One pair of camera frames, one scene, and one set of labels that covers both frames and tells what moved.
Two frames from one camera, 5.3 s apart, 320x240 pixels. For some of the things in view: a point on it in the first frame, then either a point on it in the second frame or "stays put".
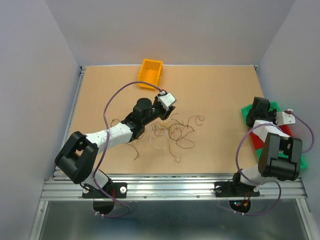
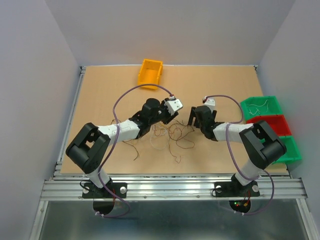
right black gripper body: (271, 116) to (213, 114)
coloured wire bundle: (173, 133) stays put
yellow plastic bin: (151, 71) stays put
